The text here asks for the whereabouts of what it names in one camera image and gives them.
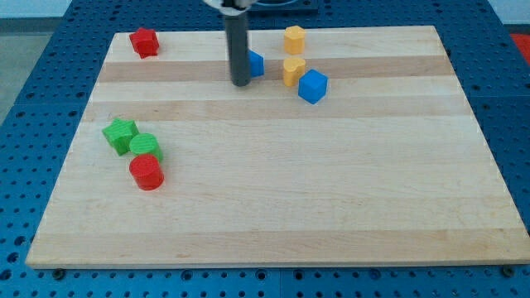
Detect blue triangle block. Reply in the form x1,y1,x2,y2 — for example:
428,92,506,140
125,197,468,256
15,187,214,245
249,50,265,78

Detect blue cube block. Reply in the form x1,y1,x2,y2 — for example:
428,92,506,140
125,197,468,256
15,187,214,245
298,70,328,104

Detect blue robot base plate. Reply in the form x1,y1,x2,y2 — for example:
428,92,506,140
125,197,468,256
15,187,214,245
250,0,320,13

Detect red star block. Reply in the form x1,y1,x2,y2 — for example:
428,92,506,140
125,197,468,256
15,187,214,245
129,27,159,59

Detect light wooden board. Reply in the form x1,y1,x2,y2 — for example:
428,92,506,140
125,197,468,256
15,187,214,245
26,26,529,269

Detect yellow hexagon block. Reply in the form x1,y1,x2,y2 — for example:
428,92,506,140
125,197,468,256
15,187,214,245
283,26,306,55

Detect yellow heart block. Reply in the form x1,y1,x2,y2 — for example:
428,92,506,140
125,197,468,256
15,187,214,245
282,57,306,87

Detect green star block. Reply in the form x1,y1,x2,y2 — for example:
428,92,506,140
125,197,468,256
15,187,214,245
102,118,139,156

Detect red cylinder block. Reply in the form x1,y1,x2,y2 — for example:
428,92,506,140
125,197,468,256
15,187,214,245
129,154,164,190

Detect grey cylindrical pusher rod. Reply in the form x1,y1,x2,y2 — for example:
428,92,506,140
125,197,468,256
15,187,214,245
224,12,251,87

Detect green cylinder block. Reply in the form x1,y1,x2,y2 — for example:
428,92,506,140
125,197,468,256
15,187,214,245
129,133,163,161

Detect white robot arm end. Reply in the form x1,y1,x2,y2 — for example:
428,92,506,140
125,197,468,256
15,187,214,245
203,0,257,17

